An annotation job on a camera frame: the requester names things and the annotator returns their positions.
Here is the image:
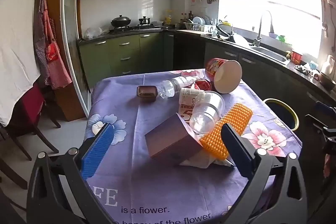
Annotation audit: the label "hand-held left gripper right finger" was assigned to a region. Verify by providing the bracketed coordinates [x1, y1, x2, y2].
[221, 123, 309, 224]

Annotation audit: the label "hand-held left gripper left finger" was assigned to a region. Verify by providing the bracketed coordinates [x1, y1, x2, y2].
[26, 123, 116, 224]

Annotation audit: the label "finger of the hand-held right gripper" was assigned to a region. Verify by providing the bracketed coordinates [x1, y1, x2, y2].
[314, 101, 336, 117]
[304, 114, 336, 136]

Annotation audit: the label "orange foam net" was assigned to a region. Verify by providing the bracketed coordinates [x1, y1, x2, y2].
[199, 102, 253, 160]

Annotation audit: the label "black yellow-rimmed trash bin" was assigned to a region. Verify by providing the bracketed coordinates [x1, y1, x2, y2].
[263, 98, 300, 131]

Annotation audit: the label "clear plastic cup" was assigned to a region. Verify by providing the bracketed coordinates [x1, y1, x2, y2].
[189, 91, 226, 135]

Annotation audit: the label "printed paper cup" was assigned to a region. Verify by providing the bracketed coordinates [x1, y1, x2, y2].
[178, 88, 208, 123]

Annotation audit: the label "crushed red can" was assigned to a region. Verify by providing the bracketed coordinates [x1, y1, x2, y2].
[193, 79, 213, 92]

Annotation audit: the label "large red noodle cup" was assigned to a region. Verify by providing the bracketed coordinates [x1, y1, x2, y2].
[204, 57, 242, 94]

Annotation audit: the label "brown plastic container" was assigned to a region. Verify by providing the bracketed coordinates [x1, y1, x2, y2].
[136, 85, 158, 102]

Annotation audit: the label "clear plastic water bottle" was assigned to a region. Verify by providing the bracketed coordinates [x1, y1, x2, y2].
[157, 76, 200, 99]

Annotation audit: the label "dark metal bowl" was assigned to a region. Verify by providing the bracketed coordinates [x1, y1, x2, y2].
[318, 70, 336, 89]

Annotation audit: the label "black kitchen countertop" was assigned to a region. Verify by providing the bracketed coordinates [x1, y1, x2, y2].
[76, 26, 336, 101]

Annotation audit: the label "white jug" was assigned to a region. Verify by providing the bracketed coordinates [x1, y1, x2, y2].
[321, 55, 335, 75]

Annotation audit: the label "dark rag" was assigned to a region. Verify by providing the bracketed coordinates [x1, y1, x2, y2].
[294, 64, 311, 74]

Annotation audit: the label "small red noodle cup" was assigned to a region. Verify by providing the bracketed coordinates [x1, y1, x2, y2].
[291, 49, 303, 64]

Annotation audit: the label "purple floral tablecloth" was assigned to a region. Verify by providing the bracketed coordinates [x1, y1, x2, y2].
[84, 69, 302, 224]

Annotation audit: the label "steel sink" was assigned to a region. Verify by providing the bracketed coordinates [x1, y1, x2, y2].
[249, 46, 289, 63]

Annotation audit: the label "wooden chair red cushion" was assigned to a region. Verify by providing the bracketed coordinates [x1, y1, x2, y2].
[16, 82, 62, 160]

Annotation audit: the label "sink base cabinet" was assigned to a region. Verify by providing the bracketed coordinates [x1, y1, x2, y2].
[173, 30, 336, 161]

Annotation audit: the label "base cabinet with drawers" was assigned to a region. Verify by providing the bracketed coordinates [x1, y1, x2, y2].
[79, 31, 174, 88]

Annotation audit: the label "steel gooseneck faucet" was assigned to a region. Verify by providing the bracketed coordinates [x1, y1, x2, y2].
[253, 10, 273, 47]

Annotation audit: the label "red checked apron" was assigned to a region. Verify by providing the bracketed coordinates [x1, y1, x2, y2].
[35, 0, 72, 90]

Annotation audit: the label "white plate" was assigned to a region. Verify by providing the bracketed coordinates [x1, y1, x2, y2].
[231, 34, 250, 47]

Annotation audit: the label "black frying pan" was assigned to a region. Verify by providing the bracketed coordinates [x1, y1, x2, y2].
[217, 22, 237, 42]

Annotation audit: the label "clear plastic bags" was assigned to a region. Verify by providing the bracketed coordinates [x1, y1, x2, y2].
[82, 27, 109, 39]

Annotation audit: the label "sliding glass door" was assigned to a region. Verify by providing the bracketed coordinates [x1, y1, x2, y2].
[62, 0, 91, 114]

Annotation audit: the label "gas stove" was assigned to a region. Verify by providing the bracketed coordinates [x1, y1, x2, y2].
[109, 25, 162, 34]

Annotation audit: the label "white dish rack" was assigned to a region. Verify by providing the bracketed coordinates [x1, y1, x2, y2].
[184, 17, 217, 31]

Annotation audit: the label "black wok with lid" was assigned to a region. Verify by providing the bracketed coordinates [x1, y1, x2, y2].
[111, 15, 132, 28]

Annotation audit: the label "white hanging cloth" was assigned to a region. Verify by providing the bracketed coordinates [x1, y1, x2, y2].
[0, 0, 46, 126]

